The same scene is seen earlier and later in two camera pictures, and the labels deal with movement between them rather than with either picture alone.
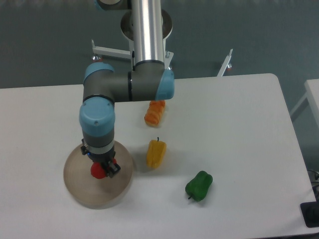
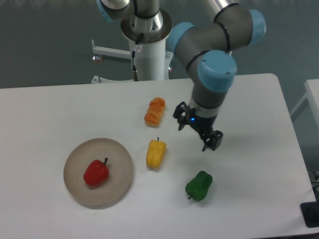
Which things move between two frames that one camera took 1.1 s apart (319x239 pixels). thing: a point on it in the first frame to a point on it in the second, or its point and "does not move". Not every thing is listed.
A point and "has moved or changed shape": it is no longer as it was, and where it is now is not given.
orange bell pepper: [154, 113] does not move
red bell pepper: [97, 171] has moved or changed shape
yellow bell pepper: [155, 153] does not move
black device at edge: [310, 211] does not move
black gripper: [104, 158] to [202, 125]
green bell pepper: [198, 187] does not move
